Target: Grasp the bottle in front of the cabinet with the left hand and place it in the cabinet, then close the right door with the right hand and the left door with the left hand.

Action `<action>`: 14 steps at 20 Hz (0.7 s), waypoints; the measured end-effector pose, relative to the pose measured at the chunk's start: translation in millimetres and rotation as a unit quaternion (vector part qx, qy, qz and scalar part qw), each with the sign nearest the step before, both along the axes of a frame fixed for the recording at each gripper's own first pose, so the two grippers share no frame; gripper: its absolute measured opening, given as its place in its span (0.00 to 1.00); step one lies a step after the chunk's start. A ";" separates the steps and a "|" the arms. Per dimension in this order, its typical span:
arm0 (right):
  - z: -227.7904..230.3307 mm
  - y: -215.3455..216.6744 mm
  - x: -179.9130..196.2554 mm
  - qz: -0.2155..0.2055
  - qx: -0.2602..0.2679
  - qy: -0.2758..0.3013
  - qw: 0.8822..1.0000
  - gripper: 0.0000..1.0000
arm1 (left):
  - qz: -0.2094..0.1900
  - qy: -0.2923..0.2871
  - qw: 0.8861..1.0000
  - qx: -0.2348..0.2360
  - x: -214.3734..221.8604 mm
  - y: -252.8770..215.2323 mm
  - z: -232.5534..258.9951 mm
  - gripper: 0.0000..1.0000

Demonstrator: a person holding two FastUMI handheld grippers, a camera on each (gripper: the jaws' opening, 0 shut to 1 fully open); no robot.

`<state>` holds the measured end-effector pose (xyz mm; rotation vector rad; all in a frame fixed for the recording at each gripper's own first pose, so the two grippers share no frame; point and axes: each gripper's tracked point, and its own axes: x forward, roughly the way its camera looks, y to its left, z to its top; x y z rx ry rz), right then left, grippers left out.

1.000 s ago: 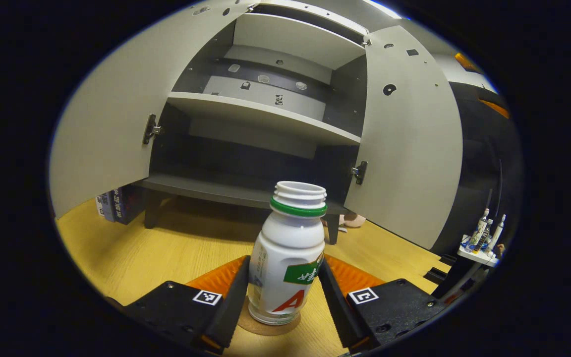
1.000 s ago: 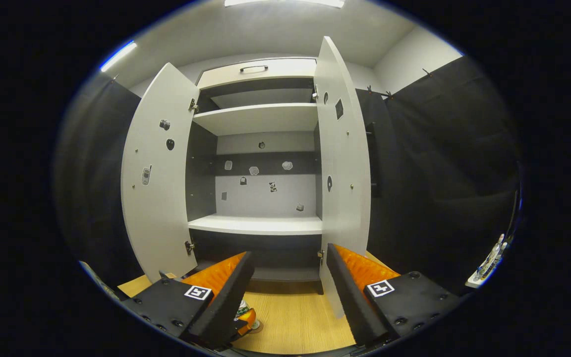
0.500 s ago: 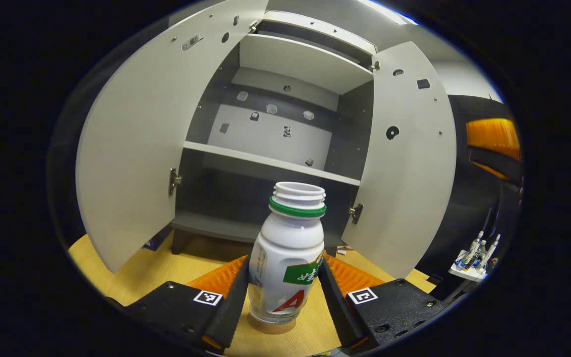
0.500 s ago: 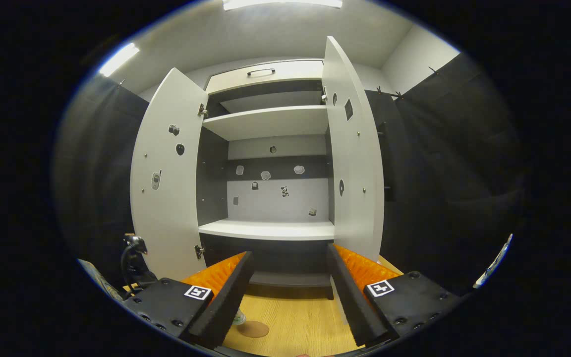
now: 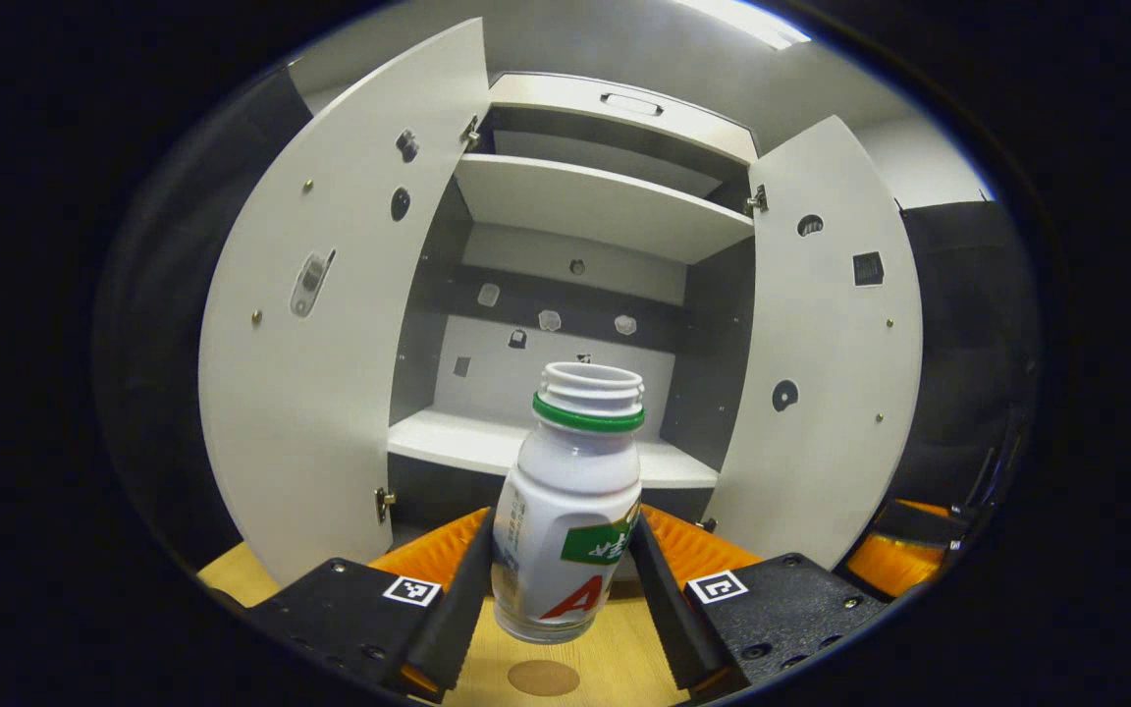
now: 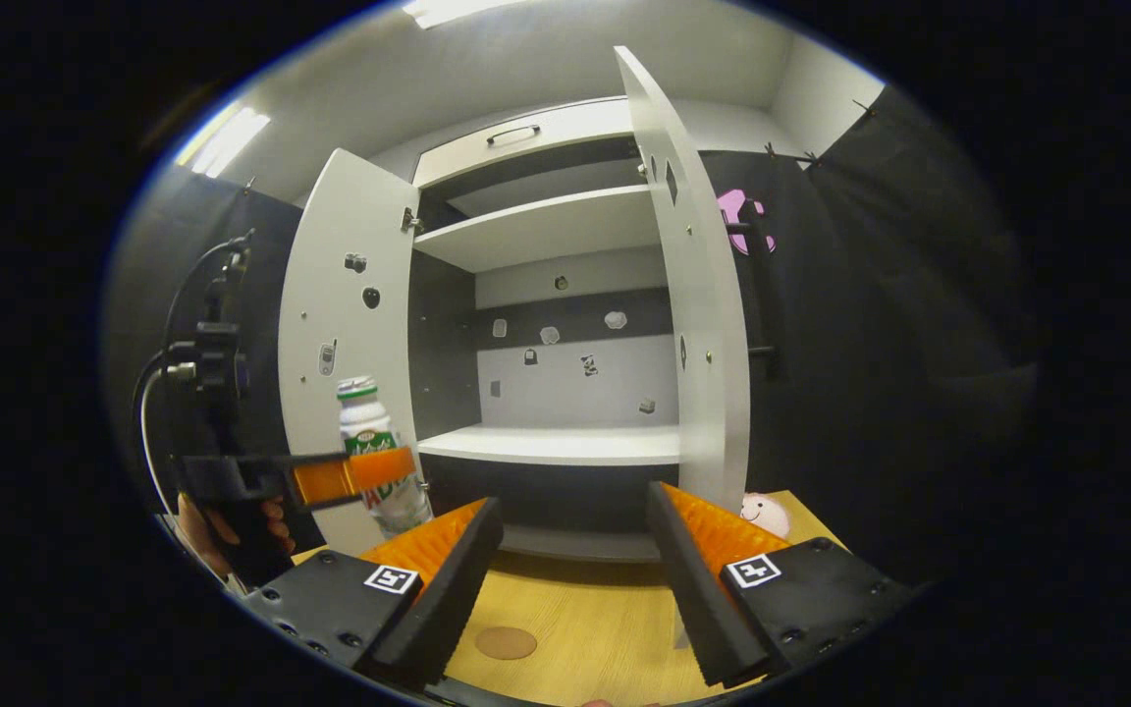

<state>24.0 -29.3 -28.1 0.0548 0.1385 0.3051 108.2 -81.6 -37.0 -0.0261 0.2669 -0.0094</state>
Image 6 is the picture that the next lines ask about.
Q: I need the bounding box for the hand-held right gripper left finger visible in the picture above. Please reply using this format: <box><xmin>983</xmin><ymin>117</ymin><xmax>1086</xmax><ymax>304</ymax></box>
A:
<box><xmin>243</xmin><ymin>496</ymin><xmax>506</xmax><ymax>688</ymax></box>

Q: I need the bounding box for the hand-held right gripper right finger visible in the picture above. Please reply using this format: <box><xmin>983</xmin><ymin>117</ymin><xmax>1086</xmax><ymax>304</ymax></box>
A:
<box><xmin>646</xmin><ymin>481</ymin><xmax>918</xmax><ymax>688</ymax></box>

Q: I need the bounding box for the white drink bottle green cap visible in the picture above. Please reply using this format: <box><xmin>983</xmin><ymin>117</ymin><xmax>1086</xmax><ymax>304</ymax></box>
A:
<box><xmin>336</xmin><ymin>376</ymin><xmax>434</xmax><ymax>539</ymax></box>

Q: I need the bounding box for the round brown coaster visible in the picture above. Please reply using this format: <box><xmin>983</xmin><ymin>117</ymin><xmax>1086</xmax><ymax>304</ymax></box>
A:
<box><xmin>474</xmin><ymin>625</ymin><xmax>539</xmax><ymax>661</ymax></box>

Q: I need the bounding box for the pink plush toy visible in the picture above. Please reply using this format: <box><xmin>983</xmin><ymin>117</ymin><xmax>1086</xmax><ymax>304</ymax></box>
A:
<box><xmin>739</xmin><ymin>491</ymin><xmax>792</xmax><ymax>539</ymax></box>

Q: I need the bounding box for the black backdrop cloth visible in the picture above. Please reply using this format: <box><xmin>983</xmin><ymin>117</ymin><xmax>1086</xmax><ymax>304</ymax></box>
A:
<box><xmin>698</xmin><ymin>83</ymin><xmax>1043</xmax><ymax>580</ymax></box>
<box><xmin>104</xmin><ymin>177</ymin><xmax>326</xmax><ymax>551</ymax></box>

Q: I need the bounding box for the white cabinet door phone sticker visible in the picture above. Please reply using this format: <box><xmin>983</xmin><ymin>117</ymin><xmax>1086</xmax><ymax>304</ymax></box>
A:
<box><xmin>278</xmin><ymin>147</ymin><xmax>424</xmax><ymax>556</ymax></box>

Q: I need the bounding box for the white cabinet shelf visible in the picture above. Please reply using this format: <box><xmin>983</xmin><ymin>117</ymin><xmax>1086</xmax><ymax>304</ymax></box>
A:
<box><xmin>448</xmin><ymin>157</ymin><xmax>647</xmax><ymax>219</ymax></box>
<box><xmin>413</xmin><ymin>185</ymin><xmax>662</xmax><ymax>274</ymax></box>
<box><xmin>416</xmin><ymin>424</ymin><xmax>682</xmax><ymax>467</ymax></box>

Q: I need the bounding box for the white and grey cabinet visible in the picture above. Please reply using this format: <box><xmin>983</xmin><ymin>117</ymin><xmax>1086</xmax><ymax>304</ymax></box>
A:
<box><xmin>278</xmin><ymin>44</ymin><xmax>753</xmax><ymax>649</ymax></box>

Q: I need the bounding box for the narrow ceiling light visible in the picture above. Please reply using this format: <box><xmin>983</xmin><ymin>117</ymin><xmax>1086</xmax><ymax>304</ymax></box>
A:
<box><xmin>176</xmin><ymin>103</ymin><xmax>272</xmax><ymax>180</ymax></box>

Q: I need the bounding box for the white cabinet drawer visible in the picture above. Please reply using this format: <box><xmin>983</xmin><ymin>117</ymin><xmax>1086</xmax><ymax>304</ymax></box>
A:
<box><xmin>412</xmin><ymin>96</ymin><xmax>637</xmax><ymax>190</ymax></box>

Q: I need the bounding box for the large ceiling light panel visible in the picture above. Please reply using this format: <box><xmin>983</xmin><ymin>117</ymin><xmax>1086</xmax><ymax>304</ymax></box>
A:
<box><xmin>401</xmin><ymin>0</ymin><xmax>527</xmax><ymax>28</ymax></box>

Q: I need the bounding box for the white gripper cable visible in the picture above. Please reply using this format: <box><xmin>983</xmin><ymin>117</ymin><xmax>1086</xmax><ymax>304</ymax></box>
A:
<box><xmin>138</xmin><ymin>365</ymin><xmax>195</xmax><ymax>517</ymax></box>

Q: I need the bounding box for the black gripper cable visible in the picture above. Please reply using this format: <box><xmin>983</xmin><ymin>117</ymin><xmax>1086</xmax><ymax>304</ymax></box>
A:
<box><xmin>161</xmin><ymin>231</ymin><xmax>254</xmax><ymax>345</ymax></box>

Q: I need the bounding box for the white cabinet door black handle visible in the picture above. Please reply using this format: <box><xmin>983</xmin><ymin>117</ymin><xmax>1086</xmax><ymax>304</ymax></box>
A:
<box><xmin>615</xmin><ymin>44</ymin><xmax>753</xmax><ymax>649</ymax></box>

